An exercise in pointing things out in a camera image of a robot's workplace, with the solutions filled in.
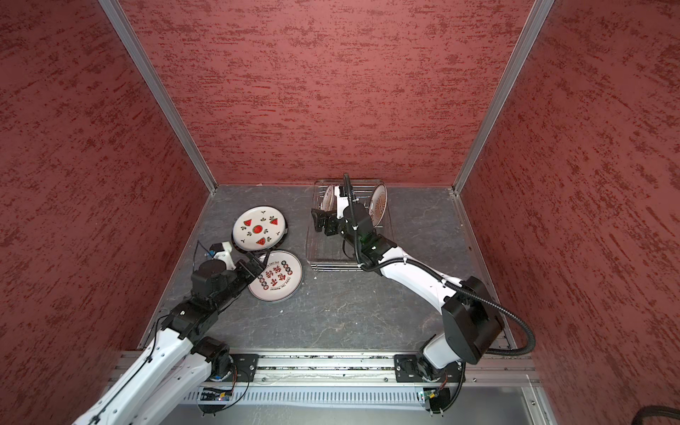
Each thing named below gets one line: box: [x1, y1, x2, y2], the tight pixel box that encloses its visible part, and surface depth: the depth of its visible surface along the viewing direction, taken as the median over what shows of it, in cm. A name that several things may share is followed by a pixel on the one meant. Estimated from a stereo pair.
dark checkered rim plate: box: [231, 205, 289, 254], surface depth 105 cm
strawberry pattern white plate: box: [231, 205, 288, 253], surface depth 105 cm
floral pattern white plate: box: [247, 249, 304, 303], surface depth 92 cm
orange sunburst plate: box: [322, 185, 334, 212], surface depth 109 cm
